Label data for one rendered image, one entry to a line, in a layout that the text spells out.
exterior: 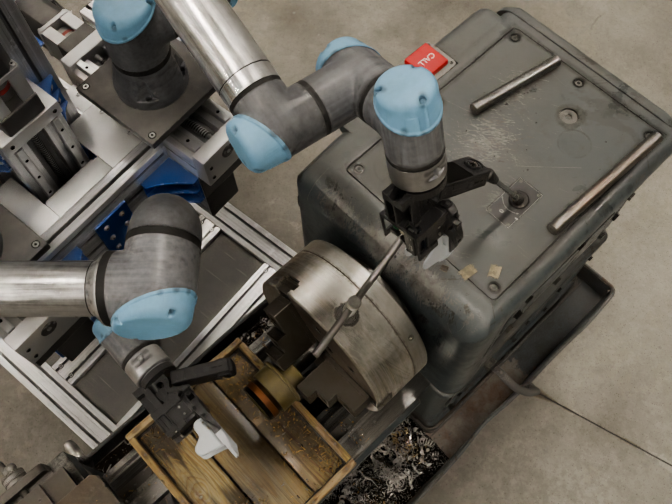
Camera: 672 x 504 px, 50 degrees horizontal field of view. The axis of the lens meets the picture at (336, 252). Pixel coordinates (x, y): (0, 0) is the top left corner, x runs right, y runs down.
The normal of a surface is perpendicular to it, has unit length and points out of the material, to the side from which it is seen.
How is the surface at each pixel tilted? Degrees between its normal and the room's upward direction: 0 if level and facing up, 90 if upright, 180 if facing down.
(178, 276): 42
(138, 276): 4
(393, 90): 15
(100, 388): 0
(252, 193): 0
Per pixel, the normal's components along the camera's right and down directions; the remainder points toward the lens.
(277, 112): 0.14, -0.21
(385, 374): 0.59, 0.34
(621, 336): -0.01, -0.41
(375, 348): 0.42, 0.08
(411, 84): -0.19, -0.57
